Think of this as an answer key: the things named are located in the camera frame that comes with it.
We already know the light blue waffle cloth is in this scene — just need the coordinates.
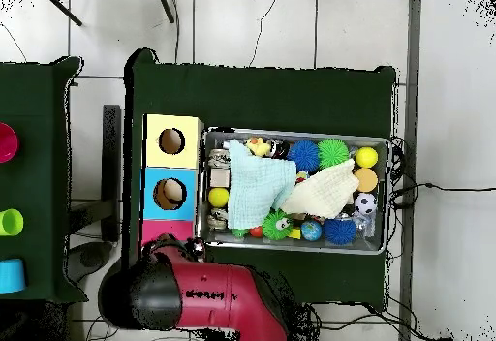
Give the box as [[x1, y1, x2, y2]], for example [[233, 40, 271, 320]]
[[226, 139, 297, 231]]

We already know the yellow plush duck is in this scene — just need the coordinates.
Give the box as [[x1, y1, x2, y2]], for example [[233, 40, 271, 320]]
[[244, 136, 272, 159]]

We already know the wooden box with three holes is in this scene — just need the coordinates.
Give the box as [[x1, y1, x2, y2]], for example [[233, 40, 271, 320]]
[[138, 113, 205, 247]]

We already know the yellow smooth ball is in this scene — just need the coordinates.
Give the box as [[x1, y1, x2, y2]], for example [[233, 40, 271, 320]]
[[355, 145, 380, 169], [207, 186, 231, 209]]

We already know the green spiky toy with eyes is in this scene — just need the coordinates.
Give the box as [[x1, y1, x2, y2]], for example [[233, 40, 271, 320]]
[[262, 208, 295, 241]]

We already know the blue spiky rubber ball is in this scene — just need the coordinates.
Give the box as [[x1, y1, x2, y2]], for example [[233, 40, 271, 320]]
[[286, 139, 321, 173]]

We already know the cream waffle cloth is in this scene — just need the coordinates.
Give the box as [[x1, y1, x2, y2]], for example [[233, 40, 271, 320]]
[[279, 157, 360, 220]]

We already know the dark green table cloth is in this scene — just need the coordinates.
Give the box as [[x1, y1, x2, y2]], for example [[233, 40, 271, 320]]
[[123, 47, 397, 311], [0, 55, 88, 305]]

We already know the green spiky rubber ball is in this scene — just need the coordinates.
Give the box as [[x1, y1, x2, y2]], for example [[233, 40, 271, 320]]
[[317, 138, 351, 171]]

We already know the orange foam ball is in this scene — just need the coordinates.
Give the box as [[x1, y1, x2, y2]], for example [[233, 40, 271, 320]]
[[353, 167, 380, 194]]

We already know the small soccer ball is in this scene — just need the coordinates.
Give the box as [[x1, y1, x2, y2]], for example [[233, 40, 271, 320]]
[[354, 192, 378, 216]]

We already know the black upright panel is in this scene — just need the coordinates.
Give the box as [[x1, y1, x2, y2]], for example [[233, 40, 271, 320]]
[[101, 104, 122, 241]]

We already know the dark grey stand base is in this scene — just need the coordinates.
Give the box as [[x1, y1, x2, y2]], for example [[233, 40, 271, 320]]
[[67, 241, 113, 284]]

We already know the black stand leg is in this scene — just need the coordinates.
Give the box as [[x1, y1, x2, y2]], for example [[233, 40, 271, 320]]
[[157, 0, 176, 24], [44, 0, 83, 27]]

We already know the green plastic cup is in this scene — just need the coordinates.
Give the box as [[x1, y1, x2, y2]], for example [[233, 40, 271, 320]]
[[0, 207, 25, 237]]

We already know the pink plastic cup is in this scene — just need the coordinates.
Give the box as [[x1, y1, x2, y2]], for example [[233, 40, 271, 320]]
[[0, 121, 20, 164]]

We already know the blue plastic cup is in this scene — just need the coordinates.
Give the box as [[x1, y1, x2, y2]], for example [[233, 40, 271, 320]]
[[0, 258, 27, 295]]

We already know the wire mesh bin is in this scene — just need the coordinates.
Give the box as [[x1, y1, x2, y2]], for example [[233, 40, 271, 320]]
[[195, 126, 390, 256]]

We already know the black floor cable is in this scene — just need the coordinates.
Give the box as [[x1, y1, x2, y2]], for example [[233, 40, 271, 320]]
[[390, 180, 496, 207]]

